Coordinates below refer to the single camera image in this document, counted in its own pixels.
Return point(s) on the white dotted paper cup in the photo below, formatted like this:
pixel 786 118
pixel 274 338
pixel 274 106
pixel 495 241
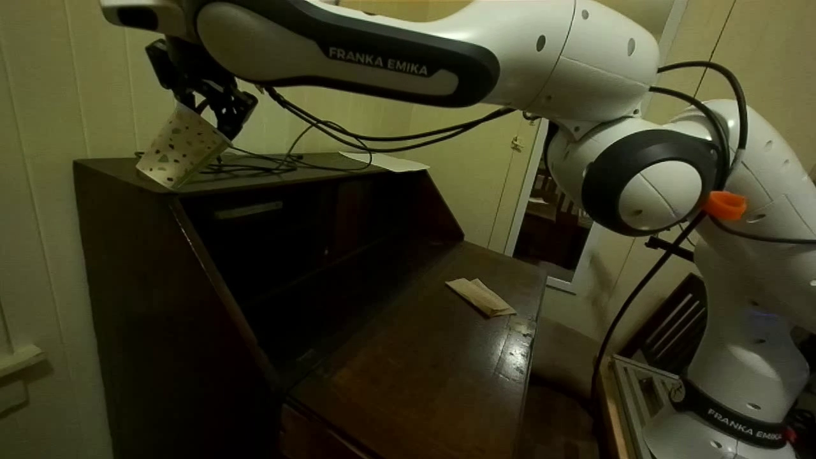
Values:
pixel 183 148

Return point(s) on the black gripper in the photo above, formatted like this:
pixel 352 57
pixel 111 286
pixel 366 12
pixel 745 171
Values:
pixel 199 82

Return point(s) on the wooden chair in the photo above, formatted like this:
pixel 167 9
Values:
pixel 671 335

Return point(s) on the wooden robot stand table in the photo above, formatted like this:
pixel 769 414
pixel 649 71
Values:
pixel 615 437

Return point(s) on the dark wooden secretary desk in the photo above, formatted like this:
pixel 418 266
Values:
pixel 299 315

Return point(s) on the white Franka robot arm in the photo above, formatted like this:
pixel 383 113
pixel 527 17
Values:
pixel 717 170

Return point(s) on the beige paper envelope stack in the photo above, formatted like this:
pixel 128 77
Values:
pixel 481 296

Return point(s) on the white paper sheet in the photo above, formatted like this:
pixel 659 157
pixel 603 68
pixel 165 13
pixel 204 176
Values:
pixel 387 162

